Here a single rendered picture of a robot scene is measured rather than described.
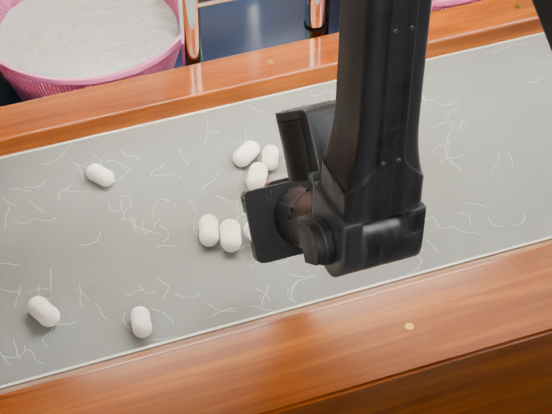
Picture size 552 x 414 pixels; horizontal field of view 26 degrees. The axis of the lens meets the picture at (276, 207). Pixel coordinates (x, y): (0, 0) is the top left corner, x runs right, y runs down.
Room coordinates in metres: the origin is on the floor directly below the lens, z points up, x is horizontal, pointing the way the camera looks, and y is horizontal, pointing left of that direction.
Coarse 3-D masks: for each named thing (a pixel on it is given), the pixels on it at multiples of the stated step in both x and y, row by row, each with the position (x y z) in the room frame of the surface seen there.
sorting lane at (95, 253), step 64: (448, 64) 1.08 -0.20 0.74; (512, 64) 1.08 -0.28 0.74; (128, 128) 0.97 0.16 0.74; (192, 128) 0.97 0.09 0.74; (256, 128) 0.97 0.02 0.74; (448, 128) 0.97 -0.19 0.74; (512, 128) 0.97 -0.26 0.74; (0, 192) 0.87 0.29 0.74; (64, 192) 0.87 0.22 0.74; (128, 192) 0.87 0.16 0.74; (192, 192) 0.87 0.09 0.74; (448, 192) 0.87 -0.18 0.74; (512, 192) 0.87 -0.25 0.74; (0, 256) 0.78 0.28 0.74; (64, 256) 0.78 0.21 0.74; (128, 256) 0.78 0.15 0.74; (192, 256) 0.78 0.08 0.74; (448, 256) 0.78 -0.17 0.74; (0, 320) 0.70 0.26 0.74; (64, 320) 0.70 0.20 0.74; (128, 320) 0.70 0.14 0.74; (192, 320) 0.70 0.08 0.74; (0, 384) 0.63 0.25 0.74
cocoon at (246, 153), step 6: (246, 144) 0.92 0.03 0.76; (252, 144) 0.92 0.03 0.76; (240, 150) 0.91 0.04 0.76; (246, 150) 0.91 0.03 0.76; (252, 150) 0.92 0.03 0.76; (258, 150) 0.92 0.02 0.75; (234, 156) 0.91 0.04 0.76; (240, 156) 0.91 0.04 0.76; (246, 156) 0.91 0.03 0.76; (252, 156) 0.91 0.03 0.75; (234, 162) 0.91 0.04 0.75; (240, 162) 0.90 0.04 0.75; (246, 162) 0.90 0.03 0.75
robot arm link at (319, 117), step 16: (288, 112) 0.70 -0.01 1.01; (304, 112) 0.69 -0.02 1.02; (320, 112) 0.69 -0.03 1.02; (288, 128) 0.69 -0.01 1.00; (304, 128) 0.68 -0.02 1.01; (320, 128) 0.68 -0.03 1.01; (288, 144) 0.69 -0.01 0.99; (304, 144) 0.68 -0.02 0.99; (320, 144) 0.67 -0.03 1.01; (288, 160) 0.68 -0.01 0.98; (304, 160) 0.67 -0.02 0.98; (320, 160) 0.66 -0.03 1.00; (288, 176) 0.68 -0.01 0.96; (304, 176) 0.67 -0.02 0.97; (320, 176) 0.65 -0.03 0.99; (304, 224) 0.60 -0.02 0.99; (320, 224) 0.59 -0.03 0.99; (304, 240) 0.60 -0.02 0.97; (320, 240) 0.58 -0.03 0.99; (304, 256) 0.60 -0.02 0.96; (320, 256) 0.58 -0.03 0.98
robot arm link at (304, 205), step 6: (306, 186) 0.66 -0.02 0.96; (306, 192) 0.69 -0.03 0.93; (300, 198) 0.68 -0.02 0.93; (306, 198) 0.67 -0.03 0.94; (300, 204) 0.67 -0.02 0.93; (306, 204) 0.66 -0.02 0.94; (294, 210) 0.67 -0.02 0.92; (300, 210) 0.66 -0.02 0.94; (306, 210) 0.65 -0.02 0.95; (294, 216) 0.67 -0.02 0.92; (294, 222) 0.66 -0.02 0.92; (294, 228) 0.66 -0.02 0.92; (294, 234) 0.66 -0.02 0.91; (300, 240) 0.65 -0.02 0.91
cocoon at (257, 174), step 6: (258, 162) 0.90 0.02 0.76; (252, 168) 0.89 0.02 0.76; (258, 168) 0.88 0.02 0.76; (264, 168) 0.89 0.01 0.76; (252, 174) 0.88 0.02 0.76; (258, 174) 0.88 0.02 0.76; (264, 174) 0.88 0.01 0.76; (246, 180) 0.87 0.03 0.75; (252, 180) 0.87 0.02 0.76; (258, 180) 0.87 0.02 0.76; (264, 180) 0.87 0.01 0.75; (252, 186) 0.87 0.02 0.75; (258, 186) 0.87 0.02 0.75
